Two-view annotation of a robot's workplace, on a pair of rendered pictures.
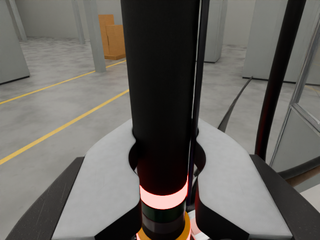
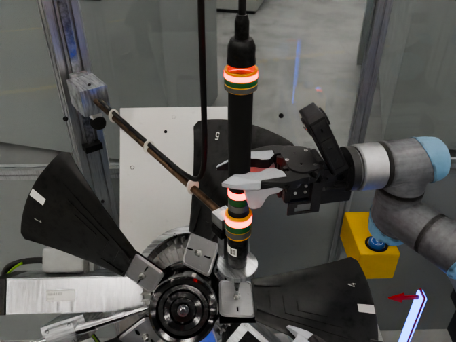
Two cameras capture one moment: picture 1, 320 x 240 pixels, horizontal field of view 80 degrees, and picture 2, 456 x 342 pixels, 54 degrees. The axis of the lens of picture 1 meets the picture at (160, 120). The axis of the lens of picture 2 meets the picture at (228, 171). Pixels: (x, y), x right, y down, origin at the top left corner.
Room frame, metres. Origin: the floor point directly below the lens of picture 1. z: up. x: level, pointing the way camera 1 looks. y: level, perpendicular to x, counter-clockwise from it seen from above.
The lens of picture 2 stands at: (0.22, 0.52, 1.86)
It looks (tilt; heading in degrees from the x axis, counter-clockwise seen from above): 35 degrees down; 258
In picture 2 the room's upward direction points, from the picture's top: straight up
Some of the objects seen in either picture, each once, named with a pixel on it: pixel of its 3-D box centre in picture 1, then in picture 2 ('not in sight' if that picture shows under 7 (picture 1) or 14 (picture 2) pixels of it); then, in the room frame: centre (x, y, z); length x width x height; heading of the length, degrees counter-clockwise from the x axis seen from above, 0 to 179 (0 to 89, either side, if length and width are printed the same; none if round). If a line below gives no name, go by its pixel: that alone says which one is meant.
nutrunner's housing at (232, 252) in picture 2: not in sight; (239, 172); (0.10, 0.00, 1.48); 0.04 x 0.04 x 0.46
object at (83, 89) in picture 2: not in sight; (87, 93); (0.36, -0.57, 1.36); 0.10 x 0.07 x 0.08; 115
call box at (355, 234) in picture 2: not in sight; (367, 245); (-0.31, -0.23, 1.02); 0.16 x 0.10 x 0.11; 80
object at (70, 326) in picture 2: not in sight; (62, 334); (0.43, -0.07, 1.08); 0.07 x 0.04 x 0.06; 0
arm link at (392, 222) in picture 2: not in sight; (402, 215); (-0.19, 0.01, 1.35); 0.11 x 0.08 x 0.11; 111
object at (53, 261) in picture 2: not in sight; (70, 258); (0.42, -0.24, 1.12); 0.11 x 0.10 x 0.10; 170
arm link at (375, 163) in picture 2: not in sight; (362, 165); (-0.11, -0.01, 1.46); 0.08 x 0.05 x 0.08; 90
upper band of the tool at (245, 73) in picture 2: not in sight; (241, 79); (0.10, 0.00, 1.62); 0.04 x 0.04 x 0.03
